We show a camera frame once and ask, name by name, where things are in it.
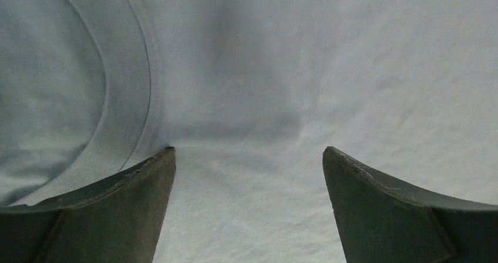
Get grey-blue t-shirt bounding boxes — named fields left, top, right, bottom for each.
left=1, top=0, right=497, bottom=262

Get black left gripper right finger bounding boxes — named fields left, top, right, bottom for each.
left=322, top=147, right=497, bottom=263

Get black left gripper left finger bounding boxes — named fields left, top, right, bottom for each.
left=1, top=147, right=176, bottom=263

